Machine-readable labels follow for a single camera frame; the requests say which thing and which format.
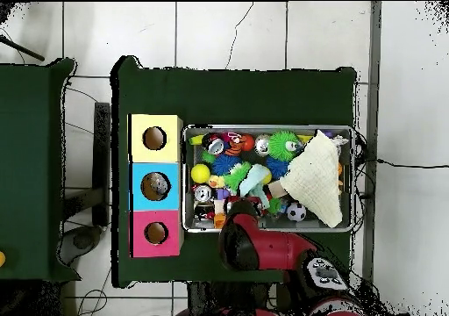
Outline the small soccer ball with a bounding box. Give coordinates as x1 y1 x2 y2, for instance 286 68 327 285
286 202 307 223

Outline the grey metal rail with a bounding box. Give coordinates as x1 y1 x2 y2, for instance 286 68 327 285
361 1 382 316

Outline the blue spiky ball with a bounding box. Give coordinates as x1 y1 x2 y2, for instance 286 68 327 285
265 155 289 180

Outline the thin black cable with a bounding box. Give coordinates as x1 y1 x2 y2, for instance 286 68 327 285
376 157 449 170

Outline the yellow ball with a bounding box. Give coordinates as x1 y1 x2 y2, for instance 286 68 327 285
190 163 211 184

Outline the wooden cube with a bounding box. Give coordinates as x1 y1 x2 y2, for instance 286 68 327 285
267 180 289 198

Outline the black rod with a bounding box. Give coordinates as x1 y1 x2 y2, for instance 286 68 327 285
0 35 46 62

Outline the clear mesh bin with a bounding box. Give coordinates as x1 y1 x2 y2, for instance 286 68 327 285
181 124 356 233

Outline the cream knitted cloth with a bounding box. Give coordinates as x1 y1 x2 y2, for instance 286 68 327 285
279 129 344 229

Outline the green spiky ball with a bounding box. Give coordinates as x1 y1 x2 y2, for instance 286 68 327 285
267 130 303 162
223 161 253 192

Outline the dark green side tablecloth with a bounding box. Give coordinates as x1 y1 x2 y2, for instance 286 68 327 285
0 57 82 284

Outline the black stand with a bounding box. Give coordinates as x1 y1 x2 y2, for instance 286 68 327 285
62 101 112 227

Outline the large multicolour spiky caterpillar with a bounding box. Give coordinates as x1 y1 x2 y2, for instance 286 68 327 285
210 153 242 176

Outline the wooden box with three holes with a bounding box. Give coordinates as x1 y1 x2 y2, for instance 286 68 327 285
127 113 185 259

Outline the grey plastic base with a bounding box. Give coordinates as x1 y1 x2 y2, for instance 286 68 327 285
57 225 103 265

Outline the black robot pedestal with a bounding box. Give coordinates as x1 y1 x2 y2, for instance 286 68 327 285
187 280 282 312

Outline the tiger plush toy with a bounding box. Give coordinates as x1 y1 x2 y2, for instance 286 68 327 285
224 132 247 156

